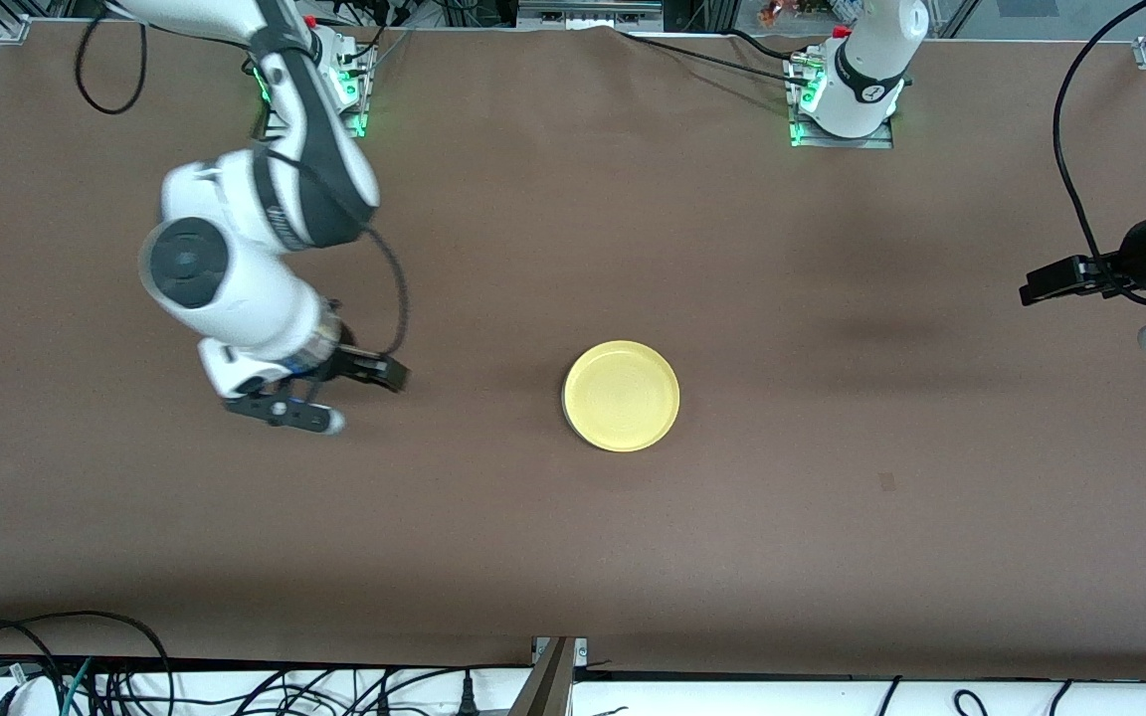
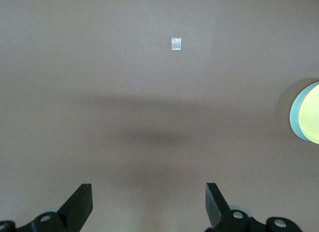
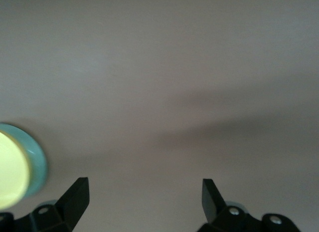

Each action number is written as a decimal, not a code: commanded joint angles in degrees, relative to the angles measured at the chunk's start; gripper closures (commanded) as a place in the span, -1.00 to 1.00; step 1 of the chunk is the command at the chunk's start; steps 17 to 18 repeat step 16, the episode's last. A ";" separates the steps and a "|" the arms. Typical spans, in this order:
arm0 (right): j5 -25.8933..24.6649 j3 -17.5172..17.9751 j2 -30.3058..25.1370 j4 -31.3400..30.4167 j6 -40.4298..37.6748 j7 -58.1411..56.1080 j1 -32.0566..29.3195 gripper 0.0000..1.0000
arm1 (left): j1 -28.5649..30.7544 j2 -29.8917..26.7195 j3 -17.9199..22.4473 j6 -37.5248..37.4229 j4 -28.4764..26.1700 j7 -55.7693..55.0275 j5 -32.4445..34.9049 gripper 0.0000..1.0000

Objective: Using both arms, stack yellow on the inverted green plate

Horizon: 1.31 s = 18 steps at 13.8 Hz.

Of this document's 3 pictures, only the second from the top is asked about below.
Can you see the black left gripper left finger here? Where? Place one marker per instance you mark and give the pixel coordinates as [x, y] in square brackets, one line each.
[77, 207]

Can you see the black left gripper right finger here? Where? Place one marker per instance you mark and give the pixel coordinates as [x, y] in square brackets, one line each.
[216, 209]

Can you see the pale green plate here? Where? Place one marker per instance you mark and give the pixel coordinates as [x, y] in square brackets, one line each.
[294, 117]

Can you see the yellow plate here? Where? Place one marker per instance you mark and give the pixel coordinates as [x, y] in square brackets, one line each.
[310, 114]

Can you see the brown table cover sheet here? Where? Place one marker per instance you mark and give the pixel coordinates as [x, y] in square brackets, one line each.
[99, 92]

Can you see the small clear tape piece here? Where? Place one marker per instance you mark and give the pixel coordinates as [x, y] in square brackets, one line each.
[176, 43]

